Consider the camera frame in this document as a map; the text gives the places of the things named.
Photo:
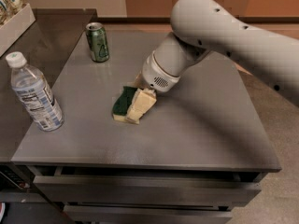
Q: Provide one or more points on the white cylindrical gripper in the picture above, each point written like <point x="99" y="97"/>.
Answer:
<point x="154" y="73"/>

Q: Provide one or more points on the green and yellow sponge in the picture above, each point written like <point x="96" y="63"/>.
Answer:
<point x="121" y="106"/>

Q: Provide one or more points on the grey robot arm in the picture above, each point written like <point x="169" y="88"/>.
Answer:
<point x="202" y="26"/>

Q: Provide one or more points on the green soda can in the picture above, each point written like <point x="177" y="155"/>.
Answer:
<point x="97" y="41"/>

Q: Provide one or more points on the clear plastic water bottle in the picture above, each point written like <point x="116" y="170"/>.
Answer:
<point x="34" y="93"/>

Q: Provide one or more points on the upper steel drawer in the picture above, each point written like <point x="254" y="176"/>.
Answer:
<point x="147" y="187"/>

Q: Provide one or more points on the steel drawer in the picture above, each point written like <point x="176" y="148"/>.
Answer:
<point x="135" y="215"/>
<point x="147" y="187"/>

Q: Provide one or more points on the lower steel drawer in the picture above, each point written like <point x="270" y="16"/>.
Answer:
<point x="135" y="215"/>

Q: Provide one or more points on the white snack box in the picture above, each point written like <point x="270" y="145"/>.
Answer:
<point x="15" y="27"/>

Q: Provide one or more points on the snack bags in box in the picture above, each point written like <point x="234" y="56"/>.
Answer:
<point x="9" y="8"/>

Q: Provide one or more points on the red shoe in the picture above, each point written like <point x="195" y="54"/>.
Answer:
<point x="2" y="210"/>

